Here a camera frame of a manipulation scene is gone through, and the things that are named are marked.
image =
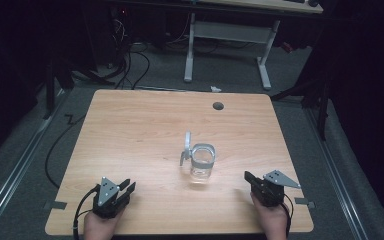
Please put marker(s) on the white metal frame desk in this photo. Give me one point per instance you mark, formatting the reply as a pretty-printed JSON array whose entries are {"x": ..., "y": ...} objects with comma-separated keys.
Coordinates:
[{"x": 228, "y": 31}]

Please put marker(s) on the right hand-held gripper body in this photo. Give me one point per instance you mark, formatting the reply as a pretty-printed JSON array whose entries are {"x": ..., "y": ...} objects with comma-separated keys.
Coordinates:
[{"x": 270, "y": 190}]

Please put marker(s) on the person's right hand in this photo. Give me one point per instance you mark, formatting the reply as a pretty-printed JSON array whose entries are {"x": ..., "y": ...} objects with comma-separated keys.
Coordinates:
[{"x": 272, "y": 220}]

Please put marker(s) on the white paper scrap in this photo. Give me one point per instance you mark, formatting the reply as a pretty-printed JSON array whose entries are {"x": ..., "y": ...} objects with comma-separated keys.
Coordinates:
[{"x": 215, "y": 89}]

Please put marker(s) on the grey tape strip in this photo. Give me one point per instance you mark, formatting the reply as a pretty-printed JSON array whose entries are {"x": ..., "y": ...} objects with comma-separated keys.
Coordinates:
[
  {"x": 305, "y": 202},
  {"x": 56, "y": 205}
]

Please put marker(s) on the dark metal stand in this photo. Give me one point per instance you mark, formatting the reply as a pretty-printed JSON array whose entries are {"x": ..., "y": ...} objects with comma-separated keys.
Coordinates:
[
  {"x": 58, "y": 83},
  {"x": 313, "y": 96}
]

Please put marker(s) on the clear glass jar with lid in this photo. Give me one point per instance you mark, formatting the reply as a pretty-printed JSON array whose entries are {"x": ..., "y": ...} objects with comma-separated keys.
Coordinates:
[{"x": 201, "y": 163}]

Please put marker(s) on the person's left hand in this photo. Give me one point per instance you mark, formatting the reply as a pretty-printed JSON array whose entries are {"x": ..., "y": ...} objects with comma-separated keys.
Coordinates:
[{"x": 98, "y": 227}]

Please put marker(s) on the metal floor rail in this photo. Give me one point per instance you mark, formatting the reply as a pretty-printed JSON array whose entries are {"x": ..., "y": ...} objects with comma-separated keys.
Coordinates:
[
  {"x": 16, "y": 166},
  {"x": 338, "y": 176}
]

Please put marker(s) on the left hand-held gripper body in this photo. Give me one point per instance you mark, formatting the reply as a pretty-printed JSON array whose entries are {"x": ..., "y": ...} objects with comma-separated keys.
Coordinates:
[{"x": 107, "y": 195}]

